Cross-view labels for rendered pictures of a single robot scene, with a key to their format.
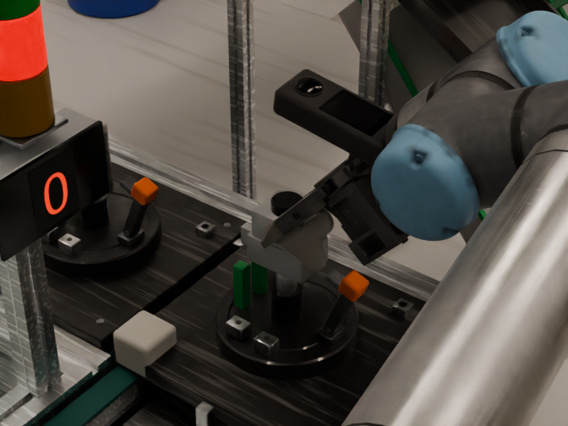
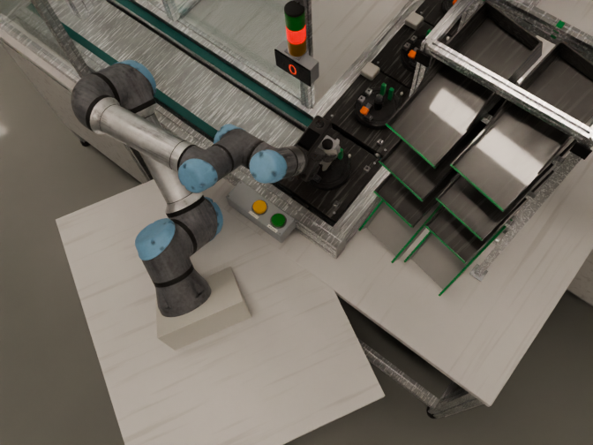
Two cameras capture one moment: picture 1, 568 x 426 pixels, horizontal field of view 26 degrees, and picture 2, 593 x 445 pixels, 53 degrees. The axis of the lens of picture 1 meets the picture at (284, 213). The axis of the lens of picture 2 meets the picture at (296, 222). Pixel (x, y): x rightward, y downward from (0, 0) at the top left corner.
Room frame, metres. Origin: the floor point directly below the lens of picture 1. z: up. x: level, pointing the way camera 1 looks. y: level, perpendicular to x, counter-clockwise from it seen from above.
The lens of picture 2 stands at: (0.91, -0.80, 2.55)
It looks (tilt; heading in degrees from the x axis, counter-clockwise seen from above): 68 degrees down; 98
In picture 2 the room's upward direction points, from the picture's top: 7 degrees counter-clockwise
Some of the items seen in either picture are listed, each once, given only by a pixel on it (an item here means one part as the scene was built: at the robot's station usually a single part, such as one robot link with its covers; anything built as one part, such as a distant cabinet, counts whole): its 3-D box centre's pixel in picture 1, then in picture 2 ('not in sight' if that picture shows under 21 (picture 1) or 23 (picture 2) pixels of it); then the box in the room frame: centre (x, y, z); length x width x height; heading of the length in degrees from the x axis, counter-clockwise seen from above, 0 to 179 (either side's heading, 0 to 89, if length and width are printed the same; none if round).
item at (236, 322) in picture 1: (238, 328); not in sight; (0.88, 0.04, 1.00); 0.02 x 0.01 x 0.02; 53
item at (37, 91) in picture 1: (19, 94); (296, 42); (0.83, 0.21, 1.28); 0.05 x 0.05 x 0.05
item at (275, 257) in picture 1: (278, 226); (329, 147); (0.91, 0.00, 1.09); 0.08 x 0.04 x 0.07; 53
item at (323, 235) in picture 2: not in sight; (227, 164); (0.60, 0.04, 0.91); 0.89 x 0.06 x 0.11; 143
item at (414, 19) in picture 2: not in sight; (424, 48); (1.21, 0.40, 1.01); 0.24 x 0.24 x 0.13; 53
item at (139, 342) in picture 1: (144, 344); not in sight; (0.89, 0.13, 0.97); 0.05 x 0.05 x 0.04; 53
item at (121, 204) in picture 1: (92, 204); (379, 101); (1.06, 0.20, 1.01); 0.24 x 0.24 x 0.13; 53
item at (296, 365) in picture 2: not in sight; (209, 302); (0.56, -0.38, 0.84); 0.90 x 0.70 x 0.03; 115
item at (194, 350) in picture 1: (286, 337); (327, 170); (0.91, 0.00, 0.96); 0.24 x 0.24 x 0.02; 53
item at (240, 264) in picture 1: (241, 285); not in sight; (0.92, 0.04, 1.01); 0.01 x 0.01 x 0.05; 53
